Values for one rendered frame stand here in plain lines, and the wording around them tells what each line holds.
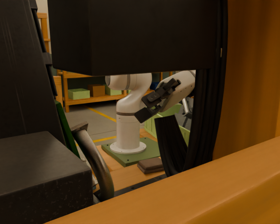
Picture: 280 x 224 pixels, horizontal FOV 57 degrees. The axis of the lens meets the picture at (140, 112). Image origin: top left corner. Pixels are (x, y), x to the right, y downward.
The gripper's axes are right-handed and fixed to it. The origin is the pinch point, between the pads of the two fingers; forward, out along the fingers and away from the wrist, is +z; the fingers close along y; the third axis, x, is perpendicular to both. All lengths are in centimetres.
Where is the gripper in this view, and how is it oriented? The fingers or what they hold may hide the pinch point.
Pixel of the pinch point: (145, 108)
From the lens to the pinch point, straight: 63.6
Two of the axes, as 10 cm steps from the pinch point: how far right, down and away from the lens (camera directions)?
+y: 2.5, -5.0, -8.3
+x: 6.2, 7.4, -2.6
